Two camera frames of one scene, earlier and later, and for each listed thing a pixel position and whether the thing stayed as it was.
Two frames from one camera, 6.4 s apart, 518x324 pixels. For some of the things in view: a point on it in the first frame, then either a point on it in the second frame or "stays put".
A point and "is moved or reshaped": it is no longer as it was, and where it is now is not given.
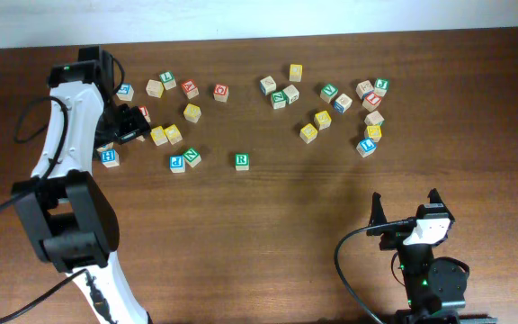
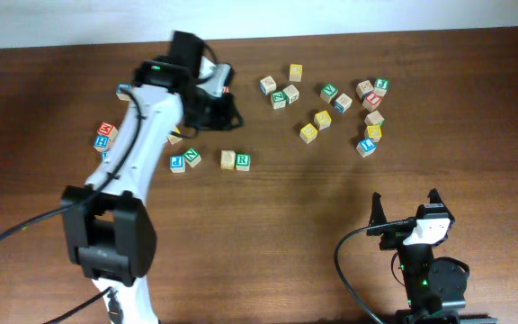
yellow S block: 323,120 stays put
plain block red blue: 364,88 stays put
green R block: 242,161 stays put
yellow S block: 192,112 is moved or reshaped
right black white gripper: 393,238 stays put
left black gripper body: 125,123 to 213,112
